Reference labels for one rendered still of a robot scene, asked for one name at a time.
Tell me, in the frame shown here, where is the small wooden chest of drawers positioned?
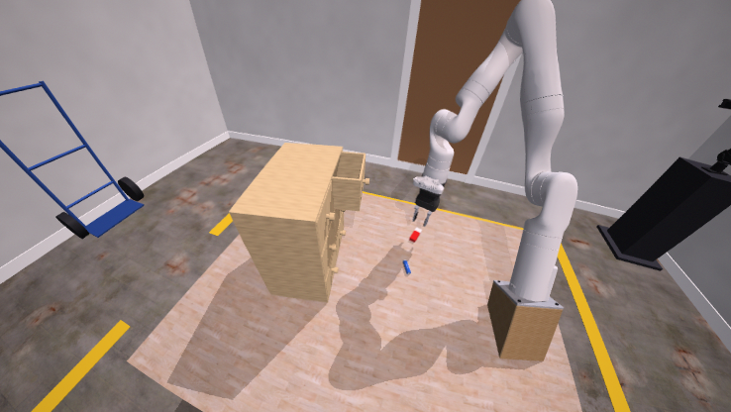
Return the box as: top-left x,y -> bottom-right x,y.
229,143 -> 343,303

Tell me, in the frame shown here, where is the light wooden drawer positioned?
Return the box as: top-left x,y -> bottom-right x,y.
333,152 -> 369,211
322,221 -> 337,280
316,182 -> 335,253
336,212 -> 346,257
334,209 -> 346,235
326,251 -> 339,299

